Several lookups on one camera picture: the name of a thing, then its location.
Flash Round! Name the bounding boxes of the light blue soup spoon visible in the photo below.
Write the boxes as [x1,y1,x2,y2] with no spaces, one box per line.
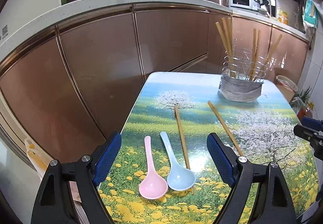
[160,131,196,191]

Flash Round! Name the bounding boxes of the pink ceramic soup spoon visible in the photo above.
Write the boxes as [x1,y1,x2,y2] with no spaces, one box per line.
[139,136,168,200]

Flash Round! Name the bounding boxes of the cooking oil bottle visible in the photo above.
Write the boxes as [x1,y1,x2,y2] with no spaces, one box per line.
[297,106,313,122]

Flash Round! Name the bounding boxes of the green onion bunch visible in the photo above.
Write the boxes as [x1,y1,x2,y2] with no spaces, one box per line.
[290,87,312,111]

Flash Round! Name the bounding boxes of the beige trash bin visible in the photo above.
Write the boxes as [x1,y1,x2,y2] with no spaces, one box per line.
[275,75,298,102]

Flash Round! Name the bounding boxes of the teal hanging package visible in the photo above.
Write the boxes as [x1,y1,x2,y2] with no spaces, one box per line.
[303,0,318,28]

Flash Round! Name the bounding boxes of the yellow oil jug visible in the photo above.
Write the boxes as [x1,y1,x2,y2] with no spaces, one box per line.
[278,10,288,25]

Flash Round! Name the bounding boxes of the white microwave oven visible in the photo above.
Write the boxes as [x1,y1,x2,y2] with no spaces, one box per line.
[229,0,258,11]

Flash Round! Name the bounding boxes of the wire utensil holder basket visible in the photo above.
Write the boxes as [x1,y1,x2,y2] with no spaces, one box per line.
[218,48,268,102]

